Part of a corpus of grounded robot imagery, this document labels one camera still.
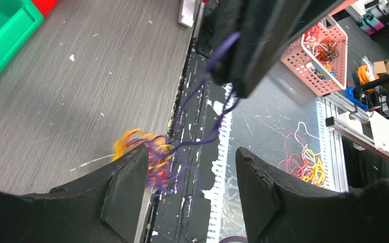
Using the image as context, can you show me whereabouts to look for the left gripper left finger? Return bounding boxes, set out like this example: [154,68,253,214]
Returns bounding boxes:
[0,145,148,242]

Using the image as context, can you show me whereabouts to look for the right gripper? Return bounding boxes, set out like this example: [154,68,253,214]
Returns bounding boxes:
[208,0,342,98]

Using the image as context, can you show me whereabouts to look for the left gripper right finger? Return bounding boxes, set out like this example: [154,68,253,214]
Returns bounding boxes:
[236,147,389,242]

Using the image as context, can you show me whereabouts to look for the coloured cable bundle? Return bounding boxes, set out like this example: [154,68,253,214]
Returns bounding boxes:
[111,129,182,195]

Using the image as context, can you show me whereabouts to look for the purple thin cable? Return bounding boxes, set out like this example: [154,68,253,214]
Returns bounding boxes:
[154,30,242,195]

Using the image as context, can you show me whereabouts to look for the metal clothes rack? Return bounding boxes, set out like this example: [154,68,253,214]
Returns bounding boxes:
[178,0,198,28]

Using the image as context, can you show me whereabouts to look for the pink perforated basket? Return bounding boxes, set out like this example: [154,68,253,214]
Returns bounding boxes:
[281,17,348,96]

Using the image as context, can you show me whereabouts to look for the red plastic bin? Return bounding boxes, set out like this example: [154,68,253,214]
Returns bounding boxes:
[31,0,58,17]

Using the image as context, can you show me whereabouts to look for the green plastic bin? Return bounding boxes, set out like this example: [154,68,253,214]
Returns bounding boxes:
[0,0,44,73]

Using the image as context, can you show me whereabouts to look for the loose cables on floor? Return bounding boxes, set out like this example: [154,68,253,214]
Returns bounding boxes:
[278,121,329,188]

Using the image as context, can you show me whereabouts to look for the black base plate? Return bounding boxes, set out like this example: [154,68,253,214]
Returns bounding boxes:
[147,0,236,243]

